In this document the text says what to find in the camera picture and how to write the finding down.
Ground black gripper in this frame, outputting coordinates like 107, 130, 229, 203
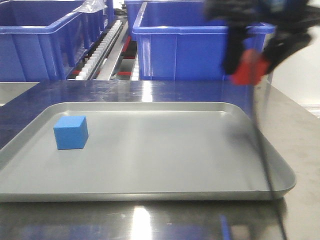
203, 0, 320, 75

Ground red cube block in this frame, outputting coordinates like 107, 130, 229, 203
230, 48, 270, 86

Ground blue cube block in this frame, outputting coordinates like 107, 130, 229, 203
53, 115, 89, 150

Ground blue plastic bin right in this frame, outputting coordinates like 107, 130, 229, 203
136, 14, 274, 81

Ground blue plastic bin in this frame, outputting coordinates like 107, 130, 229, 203
136, 14, 274, 81
124, 0, 205, 42
0, 0, 113, 82

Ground blue plastic bin rear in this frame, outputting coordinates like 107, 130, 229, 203
124, 0, 205, 42

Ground grey metal tray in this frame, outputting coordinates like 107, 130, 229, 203
0, 101, 297, 202

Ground clear plastic bag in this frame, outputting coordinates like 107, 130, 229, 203
74, 0, 107, 14

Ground blue plastic bin left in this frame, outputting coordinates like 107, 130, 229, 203
0, 0, 113, 82

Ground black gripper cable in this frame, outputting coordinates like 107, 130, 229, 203
246, 82, 288, 240

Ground roller conveyor rail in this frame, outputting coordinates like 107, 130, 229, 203
75, 20, 123, 81

